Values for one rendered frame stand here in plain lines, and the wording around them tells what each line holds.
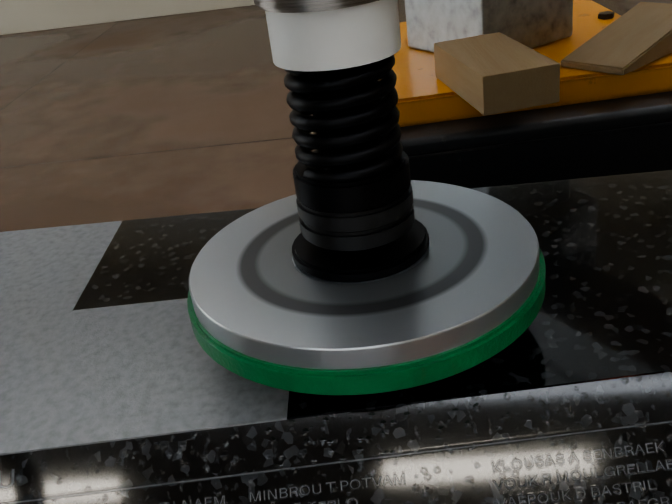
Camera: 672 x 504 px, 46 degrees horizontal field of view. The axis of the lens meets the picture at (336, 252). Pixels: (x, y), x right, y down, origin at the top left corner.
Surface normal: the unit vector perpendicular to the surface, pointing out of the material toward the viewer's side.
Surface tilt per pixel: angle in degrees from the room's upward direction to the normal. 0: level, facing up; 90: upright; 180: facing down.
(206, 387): 0
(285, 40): 90
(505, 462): 45
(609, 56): 11
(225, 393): 0
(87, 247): 0
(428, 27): 90
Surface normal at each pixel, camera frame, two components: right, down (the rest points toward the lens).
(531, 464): -0.05, -0.30
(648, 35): -0.27, -0.79
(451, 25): -0.83, 0.34
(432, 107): 0.05, 0.46
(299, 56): -0.54, 0.45
